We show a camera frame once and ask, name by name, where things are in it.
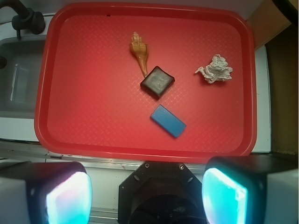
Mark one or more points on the red plastic tray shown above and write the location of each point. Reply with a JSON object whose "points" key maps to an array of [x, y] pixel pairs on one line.
{"points": [[90, 101]]}

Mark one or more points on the black faucet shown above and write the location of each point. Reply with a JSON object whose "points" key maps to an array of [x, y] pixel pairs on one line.
{"points": [[26, 18]]}

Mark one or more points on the grey sink basin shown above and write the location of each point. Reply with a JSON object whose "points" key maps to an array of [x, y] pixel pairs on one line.
{"points": [[20, 77]]}

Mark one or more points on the brown spiral seashell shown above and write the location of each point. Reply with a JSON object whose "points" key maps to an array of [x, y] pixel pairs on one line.
{"points": [[141, 51]]}

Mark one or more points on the dark square soap block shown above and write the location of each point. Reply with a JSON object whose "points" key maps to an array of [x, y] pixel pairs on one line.
{"points": [[157, 82]]}

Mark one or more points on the wooden cabinet panel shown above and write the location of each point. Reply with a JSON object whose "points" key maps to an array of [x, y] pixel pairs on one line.
{"points": [[266, 22]]}

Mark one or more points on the blue rectangular block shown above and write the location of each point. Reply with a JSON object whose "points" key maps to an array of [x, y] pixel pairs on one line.
{"points": [[168, 121]]}

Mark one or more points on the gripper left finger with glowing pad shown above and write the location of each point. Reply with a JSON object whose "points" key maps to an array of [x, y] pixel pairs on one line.
{"points": [[44, 193]]}

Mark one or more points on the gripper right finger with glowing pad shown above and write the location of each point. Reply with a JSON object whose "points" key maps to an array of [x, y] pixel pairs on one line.
{"points": [[253, 189]]}

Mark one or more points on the white paper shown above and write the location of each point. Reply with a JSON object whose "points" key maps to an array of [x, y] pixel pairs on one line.
{"points": [[217, 70]]}

